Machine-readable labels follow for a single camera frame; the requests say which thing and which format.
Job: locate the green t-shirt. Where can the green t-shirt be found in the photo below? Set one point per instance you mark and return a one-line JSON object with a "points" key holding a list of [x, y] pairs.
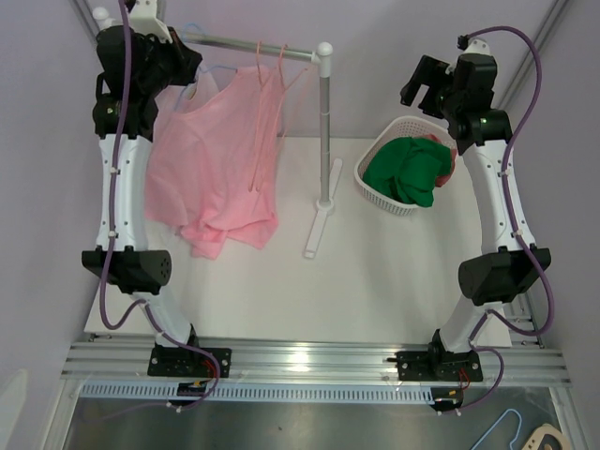
{"points": [[403, 171]]}

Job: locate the silver clothes rack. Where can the silver clothes rack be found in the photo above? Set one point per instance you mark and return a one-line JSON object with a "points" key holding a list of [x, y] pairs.
{"points": [[321, 58]]}

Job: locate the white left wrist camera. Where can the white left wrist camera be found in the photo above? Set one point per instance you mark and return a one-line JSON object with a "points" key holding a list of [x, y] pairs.
{"points": [[146, 17]]}

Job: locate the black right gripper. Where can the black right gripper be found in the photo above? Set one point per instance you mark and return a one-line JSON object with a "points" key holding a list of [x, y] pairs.
{"points": [[430, 73]]}

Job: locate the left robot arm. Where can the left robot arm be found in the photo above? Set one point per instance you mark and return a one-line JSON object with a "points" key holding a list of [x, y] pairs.
{"points": [[131, 274]]}

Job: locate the white t-shirt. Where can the white t-shirt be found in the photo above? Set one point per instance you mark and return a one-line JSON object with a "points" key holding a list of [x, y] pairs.
{"points": [[199, 92]]}

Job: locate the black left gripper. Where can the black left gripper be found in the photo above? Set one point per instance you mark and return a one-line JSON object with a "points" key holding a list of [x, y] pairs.
{"points": [[186, 59]]}

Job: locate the white slotted cable duct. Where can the white slotted cable duct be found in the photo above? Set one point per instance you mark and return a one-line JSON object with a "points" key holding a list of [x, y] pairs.
{"points": [[261, 392]]}

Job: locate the blue hanger on floor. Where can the blue hanger on floor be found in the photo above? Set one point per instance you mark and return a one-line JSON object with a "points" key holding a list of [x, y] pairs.
{"points": [[504, 431]]}

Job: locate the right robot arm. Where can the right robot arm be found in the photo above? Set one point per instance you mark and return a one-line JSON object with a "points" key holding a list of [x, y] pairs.
{"points": [[510, 260]]}

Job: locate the light pink t-shirt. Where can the light pink t-shirt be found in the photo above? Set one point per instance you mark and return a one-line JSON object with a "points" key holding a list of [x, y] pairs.
{"points": [[199, 170]]}

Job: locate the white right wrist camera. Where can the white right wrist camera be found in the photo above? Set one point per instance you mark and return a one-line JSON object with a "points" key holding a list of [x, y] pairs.
{"points": [[473, 45]]}

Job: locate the dusty red t-shirt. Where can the dusty red t-shirt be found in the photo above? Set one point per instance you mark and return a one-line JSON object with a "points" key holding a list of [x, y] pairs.
{"points": [[443, 154]]}

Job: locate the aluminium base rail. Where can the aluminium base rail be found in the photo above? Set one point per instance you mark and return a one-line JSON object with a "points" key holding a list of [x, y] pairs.
{"points": [[276, 361]]}

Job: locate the pink wire hanger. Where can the pink wire hanger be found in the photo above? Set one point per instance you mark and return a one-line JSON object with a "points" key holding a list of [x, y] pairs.
{"points": [[257, 147], [273, 120]]}

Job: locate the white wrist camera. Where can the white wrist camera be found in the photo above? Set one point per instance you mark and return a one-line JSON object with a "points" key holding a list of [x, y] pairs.
{"points": [[473, 45], [146, 17]]}

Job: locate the wooden hanger on floor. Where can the wooden hanger on floor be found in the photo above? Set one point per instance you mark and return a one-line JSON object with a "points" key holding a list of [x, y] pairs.
{"points": [[547, 437]]}

